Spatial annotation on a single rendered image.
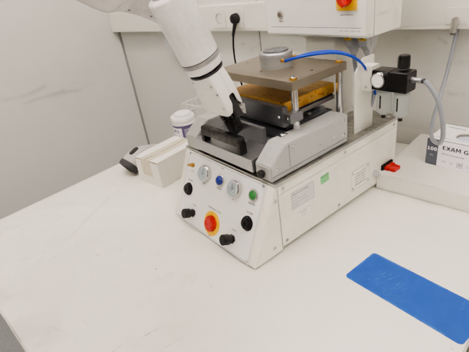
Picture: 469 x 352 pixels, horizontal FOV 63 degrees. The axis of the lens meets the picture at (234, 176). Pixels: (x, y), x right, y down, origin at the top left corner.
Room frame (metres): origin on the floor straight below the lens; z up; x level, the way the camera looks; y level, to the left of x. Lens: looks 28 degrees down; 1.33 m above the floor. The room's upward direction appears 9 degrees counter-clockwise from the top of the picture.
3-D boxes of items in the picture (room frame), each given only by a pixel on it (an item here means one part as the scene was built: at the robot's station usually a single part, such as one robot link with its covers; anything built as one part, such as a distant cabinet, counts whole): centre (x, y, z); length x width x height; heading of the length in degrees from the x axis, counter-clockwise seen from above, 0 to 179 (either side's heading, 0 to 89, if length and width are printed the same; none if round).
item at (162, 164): (1.18, 0.21, 0.80); 0.19 x 0.13 x 0.09; 132
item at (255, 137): (0.90, -0.10, 0.97); 0.30 x 0.22 x 0.08; 125
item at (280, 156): (0.78, -0.16, 0.96); 0.26 x 0.05 x 0.07; 125
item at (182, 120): (1.36, 0.15, 0.82); 0.09 x 0.09 x 0.15
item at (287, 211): (0.91, -0.15, 0.84); 0.53 x 0.37 x 0.17; 125
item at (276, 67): (0.93, -0.18, 1.08); 0.31 x 0.24 x 0.13; 35
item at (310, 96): (0.93, -0.15, 1.07); 0.22 x 0.17 x 0.10; 35
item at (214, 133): (0.82, 0.01, 0.99); 0.15 x 0.02 x 0.04; 35
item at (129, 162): (1.28, 0.30, 0.79); 0.20 x 0.08 x 0.08; 132
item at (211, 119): (1.01, -0.01, 0.96); 0.25 x 0.05 x 0.07; 125
